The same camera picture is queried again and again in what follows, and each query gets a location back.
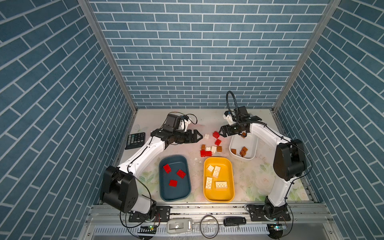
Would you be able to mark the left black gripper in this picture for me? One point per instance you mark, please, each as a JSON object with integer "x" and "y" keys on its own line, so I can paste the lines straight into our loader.
{"x": 188, "y": 136}

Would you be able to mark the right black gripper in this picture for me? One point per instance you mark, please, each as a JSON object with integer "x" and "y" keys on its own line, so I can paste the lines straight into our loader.
{"x": 229, "y": 133}

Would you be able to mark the red lego cube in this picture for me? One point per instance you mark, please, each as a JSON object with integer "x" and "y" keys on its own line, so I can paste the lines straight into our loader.
{"x": 216, "y": 135}
{"x": 218, "y": 142}

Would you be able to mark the brown lego side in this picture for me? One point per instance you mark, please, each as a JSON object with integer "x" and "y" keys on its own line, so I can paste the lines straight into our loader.
{"x": 242, "y": 153}

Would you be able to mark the white lego top small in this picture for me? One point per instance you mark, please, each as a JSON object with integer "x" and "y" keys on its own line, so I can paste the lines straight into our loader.
{"x": 210, "y": 168}

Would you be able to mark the red lego brick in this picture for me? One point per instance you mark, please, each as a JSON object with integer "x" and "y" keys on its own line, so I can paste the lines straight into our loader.
{"x": 167, "y": 168}
{"x": 181, "y": 174}
{"x": 173, "y": 183}

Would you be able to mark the long white lego brick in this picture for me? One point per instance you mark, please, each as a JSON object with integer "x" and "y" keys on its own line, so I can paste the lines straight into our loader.
{"x": 216, "y": 172}

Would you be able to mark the long white lego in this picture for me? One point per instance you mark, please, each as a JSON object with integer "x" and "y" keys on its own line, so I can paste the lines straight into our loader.
{"x": 221, "y": 185}

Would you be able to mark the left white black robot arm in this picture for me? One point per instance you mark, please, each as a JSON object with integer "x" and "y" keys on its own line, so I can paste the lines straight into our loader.
{"x": 119, "y": 184}

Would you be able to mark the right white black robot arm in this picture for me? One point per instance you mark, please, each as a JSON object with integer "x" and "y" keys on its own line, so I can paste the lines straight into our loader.
{"x": 289, "y": 160}

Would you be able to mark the white plastic tray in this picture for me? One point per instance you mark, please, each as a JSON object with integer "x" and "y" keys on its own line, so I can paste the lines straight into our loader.
{"x": 238, "y": 142}

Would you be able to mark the dark teal plastic tray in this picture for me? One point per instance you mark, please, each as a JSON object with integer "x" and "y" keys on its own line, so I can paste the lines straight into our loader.
{"x": 183, "y": 189}

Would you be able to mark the yellow plastic tray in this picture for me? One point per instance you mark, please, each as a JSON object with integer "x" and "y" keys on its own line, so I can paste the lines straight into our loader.
{"x": 226, "y": 174}

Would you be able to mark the black calculator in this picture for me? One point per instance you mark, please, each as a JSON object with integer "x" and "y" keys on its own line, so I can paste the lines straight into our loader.
{"x": 135, "y": 141}

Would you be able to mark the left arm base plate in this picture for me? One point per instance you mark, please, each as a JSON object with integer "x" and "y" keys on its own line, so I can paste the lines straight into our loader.
{"x": 157, "y": 214}

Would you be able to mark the black remote on rail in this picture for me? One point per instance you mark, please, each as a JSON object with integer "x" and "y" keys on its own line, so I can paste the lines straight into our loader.
{"x": 234, "y": 221}

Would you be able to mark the grey box on rail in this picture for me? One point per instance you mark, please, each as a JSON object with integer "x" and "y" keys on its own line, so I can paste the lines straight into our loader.
{"x": 179, "y": 226}

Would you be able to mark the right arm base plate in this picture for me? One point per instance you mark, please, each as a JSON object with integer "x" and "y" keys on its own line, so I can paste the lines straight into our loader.
{"x": 269, "y": 213}

